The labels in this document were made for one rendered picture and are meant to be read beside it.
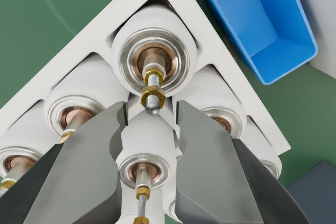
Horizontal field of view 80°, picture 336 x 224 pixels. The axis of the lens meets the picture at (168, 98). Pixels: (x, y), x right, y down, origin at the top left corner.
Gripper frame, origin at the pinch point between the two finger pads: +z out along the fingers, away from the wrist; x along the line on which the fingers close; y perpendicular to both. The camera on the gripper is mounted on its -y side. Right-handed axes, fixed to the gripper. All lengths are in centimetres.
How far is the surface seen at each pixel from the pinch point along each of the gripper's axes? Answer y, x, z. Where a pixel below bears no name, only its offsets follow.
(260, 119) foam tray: 13.4, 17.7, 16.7
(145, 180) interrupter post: 16.2, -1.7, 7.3
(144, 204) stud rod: 16.9, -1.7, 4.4
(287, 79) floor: 14.1, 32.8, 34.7
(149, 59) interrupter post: -0.4, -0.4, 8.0
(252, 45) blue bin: 5.1, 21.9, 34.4
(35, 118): 10.6, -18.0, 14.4
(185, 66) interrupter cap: 0.8, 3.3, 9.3
